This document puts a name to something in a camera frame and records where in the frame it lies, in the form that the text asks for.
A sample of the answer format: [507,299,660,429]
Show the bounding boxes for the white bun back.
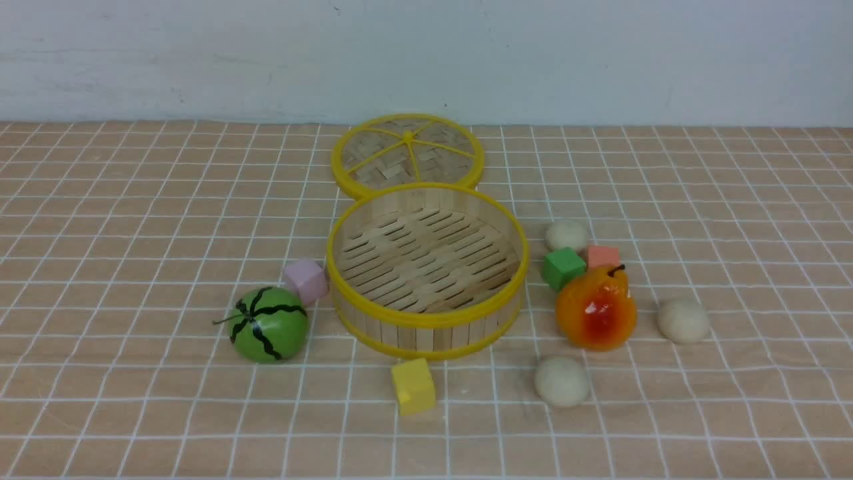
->
[544,219,589,253]

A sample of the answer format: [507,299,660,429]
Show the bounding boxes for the white bun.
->
[544,219,589,253]
[657,298,710,344]
[534,356,590,407]

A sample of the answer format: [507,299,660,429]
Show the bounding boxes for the white bun front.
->
[534,356,590,407]

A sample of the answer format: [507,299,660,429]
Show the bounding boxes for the bamboo steamer tray yellow rim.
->
[327,183,530,361]

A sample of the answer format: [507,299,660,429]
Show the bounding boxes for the bamboo steamer lid yellow rim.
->
[330,113,485,199]

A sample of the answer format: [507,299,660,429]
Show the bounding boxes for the pink foam cube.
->
[281,259,329,306]

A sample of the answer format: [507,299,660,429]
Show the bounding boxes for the green foam cube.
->
[541,248,587,292]

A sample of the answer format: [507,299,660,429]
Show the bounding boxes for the yellow foam cube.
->
[391,358,436,416]

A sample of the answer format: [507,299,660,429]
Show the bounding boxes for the salmon foam cube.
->
[585,244,622,271]

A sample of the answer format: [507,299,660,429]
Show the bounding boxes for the green toy watermelon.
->
[212,286,310,363]

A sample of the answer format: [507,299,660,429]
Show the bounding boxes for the orange toy pear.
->
[555,264,638,351]

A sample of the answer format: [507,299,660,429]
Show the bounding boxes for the checkered orange tablecloth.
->
[1,122,852,479]

